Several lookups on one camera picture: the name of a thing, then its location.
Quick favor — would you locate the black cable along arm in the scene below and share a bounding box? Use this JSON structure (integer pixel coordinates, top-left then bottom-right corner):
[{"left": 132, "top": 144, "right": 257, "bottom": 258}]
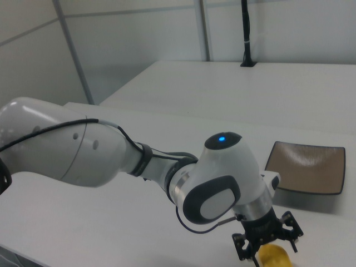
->
[{"left": 0, "top": 118, "right": 199, "bottom": 167}]

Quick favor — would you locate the yellow potato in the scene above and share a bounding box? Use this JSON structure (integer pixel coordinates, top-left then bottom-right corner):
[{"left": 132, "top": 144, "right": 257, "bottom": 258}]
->
[{"left": 258, "top": 243, "right": 293, "bottom": 267}]

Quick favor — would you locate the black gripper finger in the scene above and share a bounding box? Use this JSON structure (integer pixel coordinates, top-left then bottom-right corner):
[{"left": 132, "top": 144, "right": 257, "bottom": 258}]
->
[
  {"left": 279, "top": 210, "right": 304, "bottom": 253},
  {"left": 231, "top": 232, "right": 262, "bottom": 262}
]

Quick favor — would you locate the thin black cable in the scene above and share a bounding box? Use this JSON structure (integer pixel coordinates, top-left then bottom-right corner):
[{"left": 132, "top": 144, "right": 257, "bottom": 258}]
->
[{"left": 176, "top": 205, "right": 238, "bottom": 234}]

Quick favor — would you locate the black camera pole with base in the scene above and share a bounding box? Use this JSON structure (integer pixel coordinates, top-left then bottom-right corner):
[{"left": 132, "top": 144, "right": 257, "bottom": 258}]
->
[{"left": 240, "top": 0, "right": 258, "bottom": 68}]

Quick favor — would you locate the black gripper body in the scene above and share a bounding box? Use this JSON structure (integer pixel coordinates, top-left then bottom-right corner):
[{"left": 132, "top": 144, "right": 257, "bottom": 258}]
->
[{"left": 240, "top": 208, "right": 284, "bottom": 244}]

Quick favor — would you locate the grey metal partition post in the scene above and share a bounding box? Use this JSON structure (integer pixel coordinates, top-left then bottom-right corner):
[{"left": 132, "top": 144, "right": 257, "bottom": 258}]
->
[
  {"left": 198, "top": 0, "right": 211, "bottom": 62},
  {"left": 52, "top": 0, "right": 95, "bottom": 106}
]

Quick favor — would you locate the brown square ceramic plate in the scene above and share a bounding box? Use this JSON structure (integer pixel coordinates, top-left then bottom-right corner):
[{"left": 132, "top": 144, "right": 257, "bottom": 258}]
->
[{"left": 264, "top": 141, "right": 347, "bottom": 196}]

